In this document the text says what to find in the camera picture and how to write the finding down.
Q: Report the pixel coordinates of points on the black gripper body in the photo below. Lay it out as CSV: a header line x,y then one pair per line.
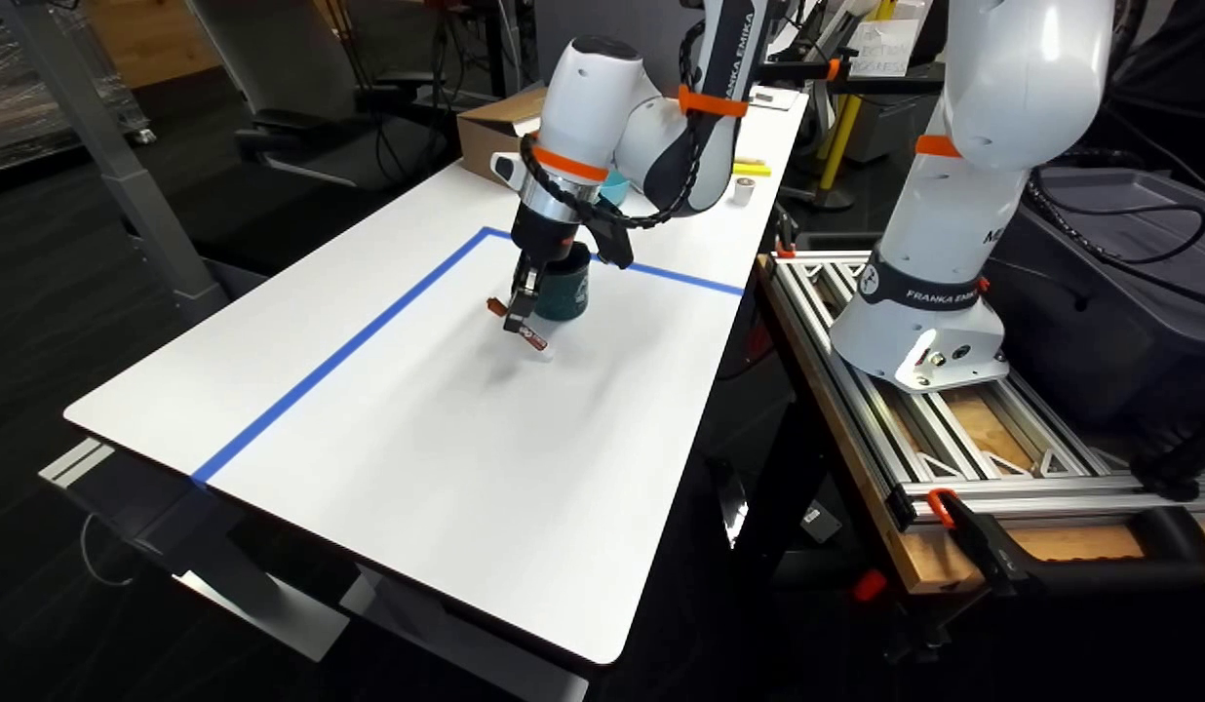
x,y
546,237

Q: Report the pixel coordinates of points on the red marker with white label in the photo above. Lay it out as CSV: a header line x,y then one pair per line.
x,y
519,323

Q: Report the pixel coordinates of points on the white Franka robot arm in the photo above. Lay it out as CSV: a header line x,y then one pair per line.
x,y
1014,81

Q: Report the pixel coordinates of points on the dark teal enamel mug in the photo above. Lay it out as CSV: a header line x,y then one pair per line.
x,y
562,289

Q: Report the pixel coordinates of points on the brown cardboard box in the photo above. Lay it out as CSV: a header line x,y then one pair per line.
x,y
495,130

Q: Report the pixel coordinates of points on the short blue tape strip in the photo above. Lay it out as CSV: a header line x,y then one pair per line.
x,y
679,277

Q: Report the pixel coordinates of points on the long blue tape strip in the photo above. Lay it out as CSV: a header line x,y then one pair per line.
x,y
342,354

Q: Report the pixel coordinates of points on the yellow label sticker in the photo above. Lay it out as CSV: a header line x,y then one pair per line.
x,y
753,170

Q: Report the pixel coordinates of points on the black office chair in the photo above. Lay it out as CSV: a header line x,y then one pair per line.
x,y
300,90

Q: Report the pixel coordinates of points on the grey metal desk leg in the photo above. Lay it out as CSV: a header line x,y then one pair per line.
x,y
117,170

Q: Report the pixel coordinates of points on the aluminium profile robot platform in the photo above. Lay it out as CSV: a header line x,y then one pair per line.
x,y
939,430

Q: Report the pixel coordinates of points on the black fabric case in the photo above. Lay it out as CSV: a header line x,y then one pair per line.
x,y
1109,313

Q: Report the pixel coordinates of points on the wooden base board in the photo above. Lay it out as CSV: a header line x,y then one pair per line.
x,y
1069,541

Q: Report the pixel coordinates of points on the black and orange bar clamp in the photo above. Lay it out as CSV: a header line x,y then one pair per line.
x,y
1083,545

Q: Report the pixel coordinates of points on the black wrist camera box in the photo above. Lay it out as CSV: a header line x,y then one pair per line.
x,y
611,237

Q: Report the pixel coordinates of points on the yellow post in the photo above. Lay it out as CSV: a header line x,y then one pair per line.
x,y
838,141

